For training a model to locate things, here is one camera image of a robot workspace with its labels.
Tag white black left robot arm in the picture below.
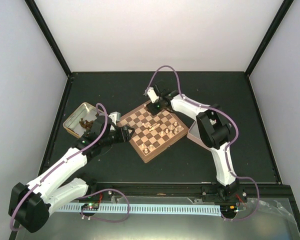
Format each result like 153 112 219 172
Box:
8 115 135 233

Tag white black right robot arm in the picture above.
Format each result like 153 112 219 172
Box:
144 85 239 202

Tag wooden chess board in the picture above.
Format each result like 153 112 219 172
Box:
117 100 189 163

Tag dark chess pieces pile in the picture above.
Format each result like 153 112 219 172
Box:
79 117 94 131

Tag left controller circuit board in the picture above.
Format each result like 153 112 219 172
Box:
81 203 99 211

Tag controller circuit board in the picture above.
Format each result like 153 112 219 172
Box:
220 203 247 213
81 203 99 211

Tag right controller circuit board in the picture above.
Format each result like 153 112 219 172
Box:
220 203 247 213

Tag pink patterned plastic basket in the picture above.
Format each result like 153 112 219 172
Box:
187 121 209 150

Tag yellow bear tin box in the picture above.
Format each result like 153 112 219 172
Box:
62 102 105 139

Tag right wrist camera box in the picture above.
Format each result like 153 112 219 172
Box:
144 86 160 104

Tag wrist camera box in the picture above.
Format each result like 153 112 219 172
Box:
108 111 121 131
144 86 160 104

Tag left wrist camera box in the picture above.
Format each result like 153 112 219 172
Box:
108 111 121 131

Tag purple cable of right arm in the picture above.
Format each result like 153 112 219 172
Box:
146 65 261 222

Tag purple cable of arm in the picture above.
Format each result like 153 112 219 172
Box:
146 65 261 222
9 103 130 232

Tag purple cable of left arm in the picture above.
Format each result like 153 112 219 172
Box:
9 103 130 232

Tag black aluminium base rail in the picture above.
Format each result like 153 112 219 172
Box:
77 181 248 201

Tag white slotted cable duct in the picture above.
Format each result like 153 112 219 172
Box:
57 202 221 217

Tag black frame post left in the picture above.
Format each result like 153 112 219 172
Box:
24 0 72 77

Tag black frame post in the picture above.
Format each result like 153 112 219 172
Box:
245 0 294 77
24 0 72 77

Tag black frame post right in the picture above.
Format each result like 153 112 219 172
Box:
245 0 294 77

